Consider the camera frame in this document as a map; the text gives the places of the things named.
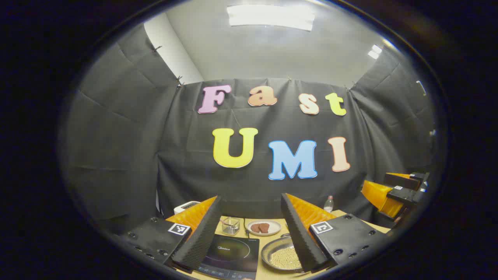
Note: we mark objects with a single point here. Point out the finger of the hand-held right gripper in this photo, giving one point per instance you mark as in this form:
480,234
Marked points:
379,196
400,181

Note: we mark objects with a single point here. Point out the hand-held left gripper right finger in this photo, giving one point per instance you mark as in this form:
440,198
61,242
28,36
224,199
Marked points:
301,237

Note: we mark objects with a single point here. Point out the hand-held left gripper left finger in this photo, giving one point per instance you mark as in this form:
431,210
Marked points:
202,237

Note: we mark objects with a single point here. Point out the stainless steel pot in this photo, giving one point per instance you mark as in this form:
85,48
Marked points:
278,249

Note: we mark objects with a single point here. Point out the black induction cooktop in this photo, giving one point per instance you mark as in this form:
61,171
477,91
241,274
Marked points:
233,252

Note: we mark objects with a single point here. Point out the pile of yellow soybeans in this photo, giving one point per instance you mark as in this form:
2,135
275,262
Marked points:
286,258

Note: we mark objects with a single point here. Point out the white round plate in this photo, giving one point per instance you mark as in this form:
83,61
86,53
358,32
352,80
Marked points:
272,230

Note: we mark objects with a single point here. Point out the white toaster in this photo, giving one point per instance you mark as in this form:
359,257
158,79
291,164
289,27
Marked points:
186,206

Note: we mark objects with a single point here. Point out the brown meat slice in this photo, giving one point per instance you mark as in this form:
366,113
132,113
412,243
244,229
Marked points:
264,228
255,228

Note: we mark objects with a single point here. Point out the clear plastic water bottle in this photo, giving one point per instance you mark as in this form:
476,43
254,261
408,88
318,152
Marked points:
328,204

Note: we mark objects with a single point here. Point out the black backdrop cloth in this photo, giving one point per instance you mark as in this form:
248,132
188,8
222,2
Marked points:
175,155

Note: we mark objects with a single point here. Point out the small ceiling light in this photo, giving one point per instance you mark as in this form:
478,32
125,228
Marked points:
374,51

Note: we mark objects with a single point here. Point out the large ceiling light panel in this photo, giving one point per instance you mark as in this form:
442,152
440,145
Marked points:
270,17

